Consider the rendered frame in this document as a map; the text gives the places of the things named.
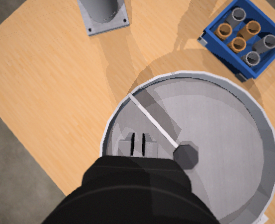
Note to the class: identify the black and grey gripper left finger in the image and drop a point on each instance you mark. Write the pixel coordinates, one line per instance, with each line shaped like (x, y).
(126, 147)

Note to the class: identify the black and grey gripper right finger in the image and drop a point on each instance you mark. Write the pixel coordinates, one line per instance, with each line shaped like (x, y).
(149, 147)

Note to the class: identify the bronze bushing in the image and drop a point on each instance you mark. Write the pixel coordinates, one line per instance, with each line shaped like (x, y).
(225, 29)
(236, 44)
(249, 30)

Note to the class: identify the blue crate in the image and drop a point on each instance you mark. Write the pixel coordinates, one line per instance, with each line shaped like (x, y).
(231, 60)

